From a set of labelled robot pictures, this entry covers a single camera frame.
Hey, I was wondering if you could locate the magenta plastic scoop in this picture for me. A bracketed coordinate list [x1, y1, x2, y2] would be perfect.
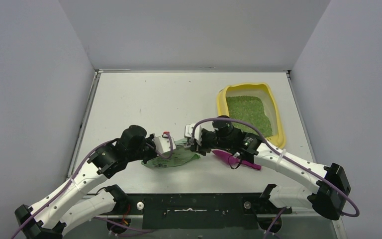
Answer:
[212, 150, 262, 171]

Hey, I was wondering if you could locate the green cat litter bag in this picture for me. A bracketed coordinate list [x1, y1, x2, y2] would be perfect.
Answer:
[141, 138, 200, 169]

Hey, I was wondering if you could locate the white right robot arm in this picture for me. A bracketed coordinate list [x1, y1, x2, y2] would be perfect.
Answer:
[184, 116, 360, 221]

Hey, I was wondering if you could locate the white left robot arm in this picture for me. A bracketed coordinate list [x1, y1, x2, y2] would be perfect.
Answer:
[14, 125, 160, 239]

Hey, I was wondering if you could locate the green litter in box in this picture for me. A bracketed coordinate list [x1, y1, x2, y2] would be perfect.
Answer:
[226, 96, 273, 137]

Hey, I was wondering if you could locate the yellow litter box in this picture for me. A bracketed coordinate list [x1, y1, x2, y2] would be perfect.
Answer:
[216, 83, 286, 148]

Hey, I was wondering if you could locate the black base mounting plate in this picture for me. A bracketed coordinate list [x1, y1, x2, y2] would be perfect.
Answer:
[95, 193, 284, 232]

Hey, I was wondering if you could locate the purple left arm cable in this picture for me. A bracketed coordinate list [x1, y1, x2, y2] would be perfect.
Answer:
[11, 131, 176, 239]

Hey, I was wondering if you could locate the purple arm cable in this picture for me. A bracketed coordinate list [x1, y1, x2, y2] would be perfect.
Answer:
[191, 118, 360, 239]
[11, 131, 176, 239]

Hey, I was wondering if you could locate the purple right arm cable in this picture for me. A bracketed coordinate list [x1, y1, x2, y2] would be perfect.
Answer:
[191, 118, 360, 239]

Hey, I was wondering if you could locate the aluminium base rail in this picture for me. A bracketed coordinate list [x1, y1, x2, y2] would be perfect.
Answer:
[41, 194, 343, 239]

